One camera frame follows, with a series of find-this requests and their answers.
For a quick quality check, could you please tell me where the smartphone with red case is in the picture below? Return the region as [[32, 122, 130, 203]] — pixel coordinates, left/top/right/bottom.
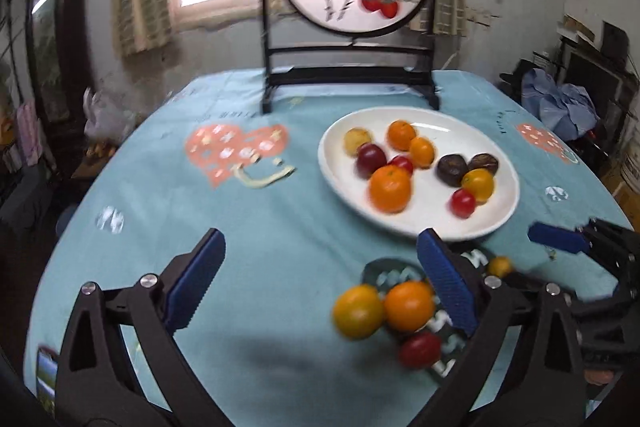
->
[[36, 346, 61, 413]]

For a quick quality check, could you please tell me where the dark wooden framed cabinet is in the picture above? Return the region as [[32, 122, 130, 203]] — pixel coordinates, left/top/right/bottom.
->
[[25, 0, 96, 122]]

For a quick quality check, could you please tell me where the white plastic bag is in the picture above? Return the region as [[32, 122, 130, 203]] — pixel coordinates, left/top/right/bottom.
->
[[82, 88, 136, 140]]

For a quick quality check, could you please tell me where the black speaker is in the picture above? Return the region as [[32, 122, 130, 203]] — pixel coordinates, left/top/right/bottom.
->
[[600, 21, 630, 58]]

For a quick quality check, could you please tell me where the tiny orange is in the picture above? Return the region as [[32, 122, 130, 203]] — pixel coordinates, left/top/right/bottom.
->
[[487, 256, 513, 279]]

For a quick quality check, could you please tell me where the red cherry tomato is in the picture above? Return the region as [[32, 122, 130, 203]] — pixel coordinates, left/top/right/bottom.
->
[[389, 155, 415, 178], [398, 332, 442, 369], [450, 188, 477, 219]]

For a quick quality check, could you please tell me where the large orange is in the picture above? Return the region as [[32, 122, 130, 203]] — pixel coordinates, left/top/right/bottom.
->
[[369, 164, 413, 214]]

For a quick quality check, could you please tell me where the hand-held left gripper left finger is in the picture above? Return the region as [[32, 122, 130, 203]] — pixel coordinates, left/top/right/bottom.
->
[[55, 228, 236, 427]]

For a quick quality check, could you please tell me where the green-yellow citrus fruit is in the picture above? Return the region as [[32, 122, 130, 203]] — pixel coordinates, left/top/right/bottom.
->
[[332, 284, 386, 340]]

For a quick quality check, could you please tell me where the pink cloth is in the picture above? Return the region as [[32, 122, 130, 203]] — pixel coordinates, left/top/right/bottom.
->
[[15, 99, 43, 165]]

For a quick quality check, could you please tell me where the small orange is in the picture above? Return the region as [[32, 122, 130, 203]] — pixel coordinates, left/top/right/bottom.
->
[[384, 281, 437, 333], [409, 137, 436, 168]]

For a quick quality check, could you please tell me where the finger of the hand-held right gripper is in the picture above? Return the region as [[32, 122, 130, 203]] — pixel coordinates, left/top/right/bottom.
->
[[502, 271, 578, 305], [528, 218, 638, 268]]

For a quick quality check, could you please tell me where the yellow passion fruit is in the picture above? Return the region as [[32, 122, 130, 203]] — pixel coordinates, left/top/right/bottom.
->
[[343, 128, 374, 156]]

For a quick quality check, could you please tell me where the crumpled blue cloth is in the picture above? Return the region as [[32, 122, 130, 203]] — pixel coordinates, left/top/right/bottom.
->
[[520, 68, 601, 140]]

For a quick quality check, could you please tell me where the yellow-orange citrus fruit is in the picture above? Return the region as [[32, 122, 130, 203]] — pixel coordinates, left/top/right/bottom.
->
[[461, 168, 496, 204]]

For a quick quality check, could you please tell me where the dark wrinkled passion fruit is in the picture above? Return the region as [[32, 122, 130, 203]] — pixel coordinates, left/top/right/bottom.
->
[[467, 153, 500, 175], [436, 154, 469, 186]]

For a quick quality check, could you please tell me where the dark red passion fruit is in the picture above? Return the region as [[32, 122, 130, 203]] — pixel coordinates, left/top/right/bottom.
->
[[356, 143, 388, 178]]

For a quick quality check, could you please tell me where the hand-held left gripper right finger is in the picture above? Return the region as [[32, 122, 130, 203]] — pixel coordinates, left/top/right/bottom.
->
[[416, 228, 588, 427]]

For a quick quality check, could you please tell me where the white plastic bucket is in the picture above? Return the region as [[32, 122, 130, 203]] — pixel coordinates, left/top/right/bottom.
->
[[617, 117, 640, 208]]

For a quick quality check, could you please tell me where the black monitor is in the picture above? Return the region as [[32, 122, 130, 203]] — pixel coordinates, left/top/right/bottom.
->
[[565, 47, 633, 108]]

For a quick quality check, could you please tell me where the cardboard box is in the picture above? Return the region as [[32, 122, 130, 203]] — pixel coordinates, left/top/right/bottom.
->
[[562, 14, 596, 42]]

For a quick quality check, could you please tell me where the white oval plate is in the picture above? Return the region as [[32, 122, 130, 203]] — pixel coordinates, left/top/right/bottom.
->
[[318, 106, 521, 242]]

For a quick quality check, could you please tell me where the person's right hand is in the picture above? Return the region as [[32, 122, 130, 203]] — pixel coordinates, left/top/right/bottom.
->
[[582, 367, 613, 385]]

